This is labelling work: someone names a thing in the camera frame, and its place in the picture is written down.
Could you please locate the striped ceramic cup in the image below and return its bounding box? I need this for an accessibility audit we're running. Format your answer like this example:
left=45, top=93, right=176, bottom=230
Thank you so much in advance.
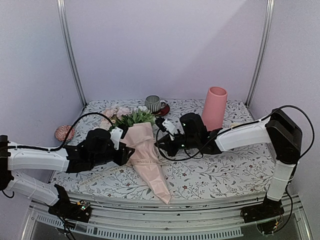
left=144, top=95, right=167, bottom=113

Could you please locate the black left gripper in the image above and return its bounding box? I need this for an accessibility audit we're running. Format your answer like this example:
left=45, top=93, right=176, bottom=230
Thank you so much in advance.
left=90, top=142, right=136, bottom=168

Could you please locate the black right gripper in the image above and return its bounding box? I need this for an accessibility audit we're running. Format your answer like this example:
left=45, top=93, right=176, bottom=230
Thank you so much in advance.
left=154, top=133, right=199, bottom=157

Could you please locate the pink flower bouquet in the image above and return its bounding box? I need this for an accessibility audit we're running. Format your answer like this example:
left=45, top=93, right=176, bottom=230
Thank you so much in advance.
left=99, top=106, right=171, bottom=204

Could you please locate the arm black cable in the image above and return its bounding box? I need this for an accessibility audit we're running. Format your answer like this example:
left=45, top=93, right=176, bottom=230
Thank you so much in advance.
left=155, top=104, right=316, bottom=162
left=7, top=112, right=115, bottom=152

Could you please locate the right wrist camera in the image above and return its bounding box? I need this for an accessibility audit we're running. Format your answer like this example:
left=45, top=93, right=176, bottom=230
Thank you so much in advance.
left=155, top=117, right=180, bottom=141

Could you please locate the aluminium front rail base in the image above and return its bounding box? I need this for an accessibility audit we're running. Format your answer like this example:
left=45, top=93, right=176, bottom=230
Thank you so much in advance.
left=20, top=193, right=316, bottom=240

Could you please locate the left aluminium frame post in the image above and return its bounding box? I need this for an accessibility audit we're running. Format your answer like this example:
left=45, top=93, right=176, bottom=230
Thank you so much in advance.
left=56, top=0, right=87, bottom=108

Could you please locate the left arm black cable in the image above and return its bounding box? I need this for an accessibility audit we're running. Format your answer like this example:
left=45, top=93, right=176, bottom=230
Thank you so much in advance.
left=7, top=112, right=115, bottom=152

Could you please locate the tall pink vase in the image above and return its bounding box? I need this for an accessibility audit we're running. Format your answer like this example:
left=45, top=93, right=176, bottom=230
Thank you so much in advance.
left=201, top=86, right=228, bottom=131

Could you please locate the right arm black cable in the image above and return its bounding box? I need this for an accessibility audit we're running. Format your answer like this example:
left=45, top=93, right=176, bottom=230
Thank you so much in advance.
left=155, top=104, right=316, bottom=162

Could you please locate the floral patterned tablecloth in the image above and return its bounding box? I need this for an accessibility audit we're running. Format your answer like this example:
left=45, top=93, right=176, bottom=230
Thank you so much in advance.
left=50, top=99, right=275, bottom=203

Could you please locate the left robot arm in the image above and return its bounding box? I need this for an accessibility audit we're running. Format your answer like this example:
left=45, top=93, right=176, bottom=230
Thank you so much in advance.
left=0, top=127, right=135, bottom=223

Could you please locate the right aluminium frame post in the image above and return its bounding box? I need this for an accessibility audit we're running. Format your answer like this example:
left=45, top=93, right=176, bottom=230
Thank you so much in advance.
left=245, top=0, right=275, bottom=108

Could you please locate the white coffee mug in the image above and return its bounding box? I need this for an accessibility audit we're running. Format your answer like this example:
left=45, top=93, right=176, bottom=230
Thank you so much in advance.
left=229, top=122, right=241, bottom=128

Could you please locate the aluminium frame post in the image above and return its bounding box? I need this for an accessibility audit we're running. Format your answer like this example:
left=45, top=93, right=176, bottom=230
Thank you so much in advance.
left=56, top=0, right=87, bottom=108
left=245, top=0, right=275, bottom=108

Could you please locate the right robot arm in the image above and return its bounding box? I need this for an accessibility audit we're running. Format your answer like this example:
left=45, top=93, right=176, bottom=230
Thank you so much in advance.
left=154, top=108, right=302, bottom=223

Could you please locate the dark red saucer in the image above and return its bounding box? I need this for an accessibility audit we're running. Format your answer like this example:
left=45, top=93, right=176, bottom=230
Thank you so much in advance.
left=154, top=103, right=170, bottom=117

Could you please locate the cream printed ribbon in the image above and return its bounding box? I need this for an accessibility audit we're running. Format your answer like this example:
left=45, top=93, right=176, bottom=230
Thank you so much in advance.
left=77, top=159, right=166, bottom=187

